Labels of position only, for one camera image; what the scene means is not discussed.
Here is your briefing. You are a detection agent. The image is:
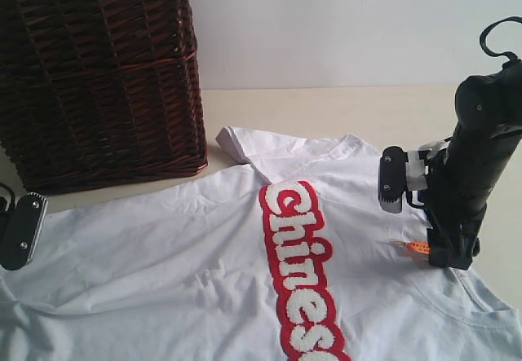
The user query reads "white t-shirt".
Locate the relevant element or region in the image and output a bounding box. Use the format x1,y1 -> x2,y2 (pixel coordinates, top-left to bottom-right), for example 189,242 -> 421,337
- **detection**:
1,127 -> 521,360

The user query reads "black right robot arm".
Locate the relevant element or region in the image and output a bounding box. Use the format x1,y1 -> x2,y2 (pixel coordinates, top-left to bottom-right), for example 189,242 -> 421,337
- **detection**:
422,60 -> 521,270

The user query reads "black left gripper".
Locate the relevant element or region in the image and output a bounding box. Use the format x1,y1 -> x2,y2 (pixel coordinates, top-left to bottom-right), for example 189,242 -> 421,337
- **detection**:
0,183 -> 16,222

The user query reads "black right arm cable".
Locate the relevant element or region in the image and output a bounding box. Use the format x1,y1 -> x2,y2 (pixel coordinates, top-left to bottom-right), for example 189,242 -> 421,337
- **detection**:
479,16 -> 522,67

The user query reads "orange garment hang tag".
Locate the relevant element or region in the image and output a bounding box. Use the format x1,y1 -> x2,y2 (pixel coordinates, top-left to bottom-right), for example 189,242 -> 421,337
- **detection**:
391,240 -> 431,255

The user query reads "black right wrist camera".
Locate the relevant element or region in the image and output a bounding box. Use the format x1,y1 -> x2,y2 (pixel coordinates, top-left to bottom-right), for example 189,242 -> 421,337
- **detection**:
378,138 -> 449,214

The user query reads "dark brown wicker basket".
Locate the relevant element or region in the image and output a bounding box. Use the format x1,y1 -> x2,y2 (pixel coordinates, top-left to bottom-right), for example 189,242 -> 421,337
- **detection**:
1,0 -> 207,195

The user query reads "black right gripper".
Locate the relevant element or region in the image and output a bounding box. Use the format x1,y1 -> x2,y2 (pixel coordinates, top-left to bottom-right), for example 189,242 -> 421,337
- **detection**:
423,161 -> 485,271

